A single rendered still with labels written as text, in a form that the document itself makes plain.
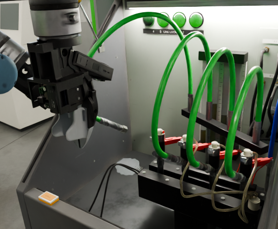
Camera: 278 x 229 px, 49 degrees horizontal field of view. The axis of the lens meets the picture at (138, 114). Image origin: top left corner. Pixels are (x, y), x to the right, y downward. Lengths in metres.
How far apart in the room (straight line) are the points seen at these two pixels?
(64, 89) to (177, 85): 0.66
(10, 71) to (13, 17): 3.13
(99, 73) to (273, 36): 0.56
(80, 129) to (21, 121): 3.18
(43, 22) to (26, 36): 3.13
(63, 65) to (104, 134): 0.67
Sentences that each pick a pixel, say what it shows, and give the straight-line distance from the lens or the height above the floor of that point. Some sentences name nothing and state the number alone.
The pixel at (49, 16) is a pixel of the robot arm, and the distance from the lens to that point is 0.49.
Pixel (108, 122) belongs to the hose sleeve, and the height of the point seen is 1.15.
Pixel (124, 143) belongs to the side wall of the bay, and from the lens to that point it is 1.28.
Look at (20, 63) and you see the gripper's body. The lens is 0.74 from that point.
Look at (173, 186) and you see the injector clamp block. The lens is 0.85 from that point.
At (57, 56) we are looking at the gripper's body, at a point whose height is 1.39.
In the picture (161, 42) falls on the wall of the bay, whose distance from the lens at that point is 1.10.
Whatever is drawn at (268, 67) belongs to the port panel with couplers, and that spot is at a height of 1.25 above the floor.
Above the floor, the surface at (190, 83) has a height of 1.19.
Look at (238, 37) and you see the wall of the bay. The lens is 0.99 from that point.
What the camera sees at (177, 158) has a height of 1.08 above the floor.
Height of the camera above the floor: 1.48
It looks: 23 degrees down
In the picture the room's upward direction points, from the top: 3 degrees counter-clockwise
